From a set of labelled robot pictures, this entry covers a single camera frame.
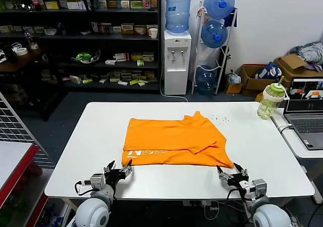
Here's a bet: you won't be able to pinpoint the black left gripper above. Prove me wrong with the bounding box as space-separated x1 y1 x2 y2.
102 158 134 187

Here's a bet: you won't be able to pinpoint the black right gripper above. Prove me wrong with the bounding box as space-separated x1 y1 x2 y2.
216 162 250 189

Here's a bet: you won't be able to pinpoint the orange t-shirt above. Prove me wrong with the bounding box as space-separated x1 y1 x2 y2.
121 110 235 168

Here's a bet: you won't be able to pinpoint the pile of striped clothes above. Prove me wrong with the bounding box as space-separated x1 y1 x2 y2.
289 42 323 73

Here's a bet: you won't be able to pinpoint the scattered dark crumbs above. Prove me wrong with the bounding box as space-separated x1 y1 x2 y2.
210 115 230 123

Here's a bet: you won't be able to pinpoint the white side table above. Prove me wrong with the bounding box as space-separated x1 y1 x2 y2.
271 107 323 205

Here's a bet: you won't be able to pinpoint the green lid drink bottle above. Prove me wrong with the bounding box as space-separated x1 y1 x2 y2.
256 76 290 121

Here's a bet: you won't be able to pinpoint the small brown cardboard box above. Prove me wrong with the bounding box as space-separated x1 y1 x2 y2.
225 82 243 94

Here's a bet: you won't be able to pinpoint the grey laptop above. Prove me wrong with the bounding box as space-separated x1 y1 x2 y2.
283 77 323 151

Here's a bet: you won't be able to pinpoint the open cardboard box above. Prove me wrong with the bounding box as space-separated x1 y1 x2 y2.
238 64 278 97

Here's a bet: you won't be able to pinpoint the grey plastic bag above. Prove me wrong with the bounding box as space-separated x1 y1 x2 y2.
226 70 242 85

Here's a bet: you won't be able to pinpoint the white water dispenser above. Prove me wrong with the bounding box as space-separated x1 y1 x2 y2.
163 30 192 96

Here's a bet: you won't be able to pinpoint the white metal jug rack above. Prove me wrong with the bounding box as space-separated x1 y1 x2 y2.
191 1 238 96

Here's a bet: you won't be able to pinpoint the blue white package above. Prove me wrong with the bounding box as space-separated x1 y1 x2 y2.
257 62 283 80

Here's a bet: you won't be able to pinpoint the red white medicine box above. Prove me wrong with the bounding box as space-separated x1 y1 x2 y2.
113 52 130 62

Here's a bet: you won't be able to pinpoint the green white bowl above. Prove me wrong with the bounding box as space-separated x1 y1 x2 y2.
71 49 101 64

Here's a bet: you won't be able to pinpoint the cardboard box with flaps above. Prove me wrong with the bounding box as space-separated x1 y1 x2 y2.
274 54 323 88

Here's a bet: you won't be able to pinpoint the black shelving unit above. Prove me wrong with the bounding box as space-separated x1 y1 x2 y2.
0 0 162 94

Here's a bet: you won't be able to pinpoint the brown wooden desk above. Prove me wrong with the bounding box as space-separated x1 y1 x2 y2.
0 44 69 122

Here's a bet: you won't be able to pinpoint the clear plastic bottle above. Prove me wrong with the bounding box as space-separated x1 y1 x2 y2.
24 29 38 50

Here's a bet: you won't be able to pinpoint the black flask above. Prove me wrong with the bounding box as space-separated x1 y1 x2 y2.
2 44 18 64

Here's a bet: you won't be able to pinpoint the blue water jug with label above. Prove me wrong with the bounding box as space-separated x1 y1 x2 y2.
165 0 192 35

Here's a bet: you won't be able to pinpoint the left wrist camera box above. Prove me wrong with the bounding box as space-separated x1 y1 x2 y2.
89 173 105 189

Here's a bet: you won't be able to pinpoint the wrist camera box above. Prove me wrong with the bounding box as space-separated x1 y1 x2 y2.
249 178 267 196
89 173 105 189

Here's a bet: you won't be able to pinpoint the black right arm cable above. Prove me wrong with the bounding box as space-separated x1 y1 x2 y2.
226 188 250 224

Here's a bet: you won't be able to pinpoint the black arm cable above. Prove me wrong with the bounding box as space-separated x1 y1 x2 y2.
74 180 95 197
226 188 250 224

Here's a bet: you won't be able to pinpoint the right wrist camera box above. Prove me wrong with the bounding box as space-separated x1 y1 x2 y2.
249 178 267 196

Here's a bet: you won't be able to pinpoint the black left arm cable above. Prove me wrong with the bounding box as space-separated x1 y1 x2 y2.
74 180 95 197

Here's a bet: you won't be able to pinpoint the white dispenser power cable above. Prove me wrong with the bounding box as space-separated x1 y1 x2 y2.
160 60 189 102

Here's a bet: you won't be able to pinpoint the red frame white cart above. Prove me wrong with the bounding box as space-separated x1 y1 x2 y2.
0 140 48 227

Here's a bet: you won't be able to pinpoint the white wire grid panel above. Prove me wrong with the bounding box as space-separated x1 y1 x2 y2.
0 92 55 169

